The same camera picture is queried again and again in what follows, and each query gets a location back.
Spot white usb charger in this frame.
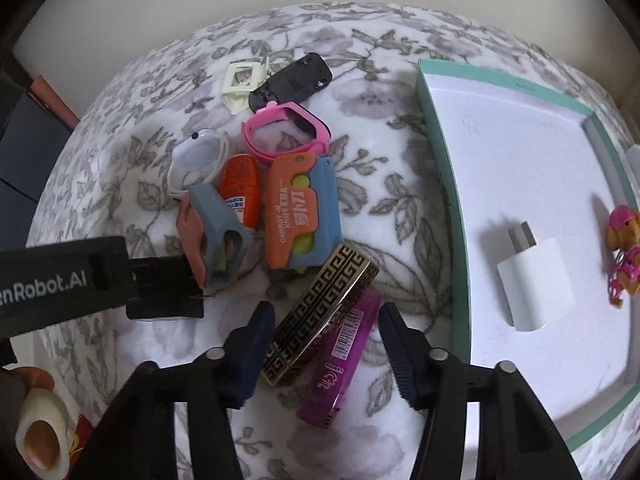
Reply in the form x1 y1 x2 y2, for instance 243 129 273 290
495 220 574 334

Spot dark cabinet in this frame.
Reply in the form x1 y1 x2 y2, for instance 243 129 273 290
0 45 81 192

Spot orange and blue toy knife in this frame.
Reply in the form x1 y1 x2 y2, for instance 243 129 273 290
264 154 344 277

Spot pink puppy toy figure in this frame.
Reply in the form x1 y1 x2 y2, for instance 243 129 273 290
605 205 640 310

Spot cream hair claw clip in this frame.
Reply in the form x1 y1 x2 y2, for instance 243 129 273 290
220 59 270 116

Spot gold and black patterned box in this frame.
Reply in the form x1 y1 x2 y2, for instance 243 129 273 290
261 243 380 387

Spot white and brown toy figure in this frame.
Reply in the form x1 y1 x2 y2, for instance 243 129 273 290
14 367 69 479

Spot teal and white box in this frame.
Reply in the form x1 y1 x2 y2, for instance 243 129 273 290
416 58 640 454

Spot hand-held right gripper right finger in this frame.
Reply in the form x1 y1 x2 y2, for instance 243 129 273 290
379 303 583 480

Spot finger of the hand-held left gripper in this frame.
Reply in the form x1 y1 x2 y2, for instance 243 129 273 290
129 255 198 291
126 292 204 321

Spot red patterned item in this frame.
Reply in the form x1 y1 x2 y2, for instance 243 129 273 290
74 412 98 457

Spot black toy car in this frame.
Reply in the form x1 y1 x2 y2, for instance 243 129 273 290
248 53 334 114

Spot reddish brown board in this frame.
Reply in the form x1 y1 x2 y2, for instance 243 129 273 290
29 75 82 130

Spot orange tube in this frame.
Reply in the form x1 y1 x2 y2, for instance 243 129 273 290
220 155 262 229

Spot white smartwatch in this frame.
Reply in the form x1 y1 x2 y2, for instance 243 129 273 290
167 129 231 202

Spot floral blanket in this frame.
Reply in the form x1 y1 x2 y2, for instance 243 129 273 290
27 2 632 480

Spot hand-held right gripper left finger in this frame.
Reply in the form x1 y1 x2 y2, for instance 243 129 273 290
70 302 276 480

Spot grey and pink toy knife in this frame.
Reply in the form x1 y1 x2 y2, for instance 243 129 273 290
176 183 247 292

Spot purple packet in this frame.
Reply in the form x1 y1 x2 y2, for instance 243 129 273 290
297 290 384 431

